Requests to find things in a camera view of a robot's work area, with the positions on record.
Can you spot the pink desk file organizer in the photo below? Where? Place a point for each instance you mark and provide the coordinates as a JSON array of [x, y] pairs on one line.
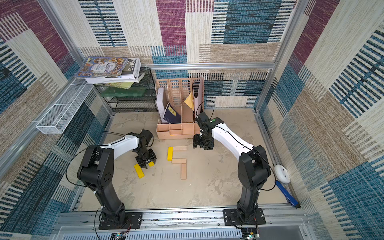
[[179, 101]]

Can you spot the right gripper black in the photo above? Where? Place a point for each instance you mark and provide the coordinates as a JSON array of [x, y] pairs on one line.
[[203, 143]]

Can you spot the black wire shelf rack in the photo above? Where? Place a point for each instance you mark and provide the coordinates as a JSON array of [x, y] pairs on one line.
[[145, 103]]

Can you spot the colourful illustrated book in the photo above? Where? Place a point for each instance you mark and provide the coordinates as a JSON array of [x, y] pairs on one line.
[[102, 67]]

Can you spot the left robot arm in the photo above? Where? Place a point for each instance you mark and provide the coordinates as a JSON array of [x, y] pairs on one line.
[[96, 172]]

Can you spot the white folder in organizer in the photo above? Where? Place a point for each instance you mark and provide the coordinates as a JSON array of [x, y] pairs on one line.
[[161, 102]]

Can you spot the white wire mesh basket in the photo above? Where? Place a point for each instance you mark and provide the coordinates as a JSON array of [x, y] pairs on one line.
[[58, 117]]

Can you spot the yellow paper sheet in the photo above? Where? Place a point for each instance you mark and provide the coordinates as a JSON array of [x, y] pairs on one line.
[[189, 101]]

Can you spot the green folder on shelf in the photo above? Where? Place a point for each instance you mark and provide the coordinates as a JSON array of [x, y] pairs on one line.
[[119, 92]]

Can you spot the dark navy booklet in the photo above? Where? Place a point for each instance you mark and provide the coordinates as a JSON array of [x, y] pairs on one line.
[[171, 116]]

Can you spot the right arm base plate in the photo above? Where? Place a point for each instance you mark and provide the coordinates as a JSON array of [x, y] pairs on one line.
[[231, 218]]

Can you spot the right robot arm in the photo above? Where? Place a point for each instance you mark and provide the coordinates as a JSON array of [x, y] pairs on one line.
[[253, 167]]

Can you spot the blue stick tool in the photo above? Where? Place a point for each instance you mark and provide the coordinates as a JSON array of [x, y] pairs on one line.
[[291, 200]]

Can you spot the white round device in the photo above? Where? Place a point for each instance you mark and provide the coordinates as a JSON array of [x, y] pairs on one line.
[[282, 174]]

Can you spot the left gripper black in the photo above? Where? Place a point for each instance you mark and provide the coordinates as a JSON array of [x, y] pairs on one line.
[[144, 163]]

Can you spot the black and white Folio book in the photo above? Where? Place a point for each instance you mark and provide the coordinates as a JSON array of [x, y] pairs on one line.
[[129, 74]]

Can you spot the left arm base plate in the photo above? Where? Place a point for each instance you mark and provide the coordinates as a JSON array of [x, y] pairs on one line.
[[131, 220]]

